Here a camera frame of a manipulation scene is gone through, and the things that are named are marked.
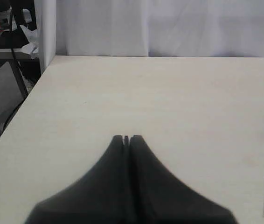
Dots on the white backdrop curtain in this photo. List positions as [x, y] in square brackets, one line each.
[152, 28]

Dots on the grey metal side table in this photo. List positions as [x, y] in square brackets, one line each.
[3, 56]

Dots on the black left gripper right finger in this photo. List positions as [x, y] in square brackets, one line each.
[161, 198]

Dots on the clutter pile on side table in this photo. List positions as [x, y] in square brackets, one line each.
[18, 29]

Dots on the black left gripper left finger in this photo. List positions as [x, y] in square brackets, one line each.
[96, 198]

